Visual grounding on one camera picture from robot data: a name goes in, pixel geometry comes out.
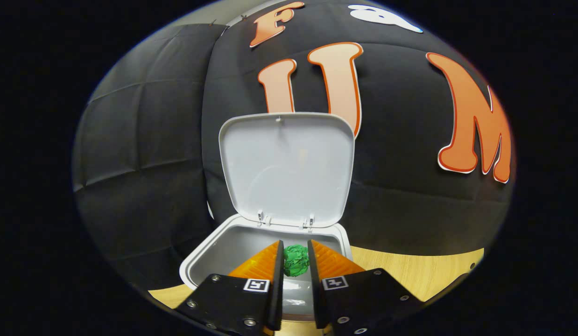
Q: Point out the white desktop garbage bin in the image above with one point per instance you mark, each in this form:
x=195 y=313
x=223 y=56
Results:
x=289 y=172

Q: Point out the green paper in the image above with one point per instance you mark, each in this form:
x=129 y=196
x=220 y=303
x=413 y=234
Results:
x=296 y=261

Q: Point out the wooden desktop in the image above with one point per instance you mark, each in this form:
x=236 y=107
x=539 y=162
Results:
x=410 y=275

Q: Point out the black backdrop cloth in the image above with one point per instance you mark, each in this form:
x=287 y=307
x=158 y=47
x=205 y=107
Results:
x=144 y=186

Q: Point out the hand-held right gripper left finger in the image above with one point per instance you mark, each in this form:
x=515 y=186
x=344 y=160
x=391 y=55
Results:
x=276 y=298

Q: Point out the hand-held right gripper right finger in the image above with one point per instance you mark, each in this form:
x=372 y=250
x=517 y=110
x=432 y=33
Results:
x=317 y=303

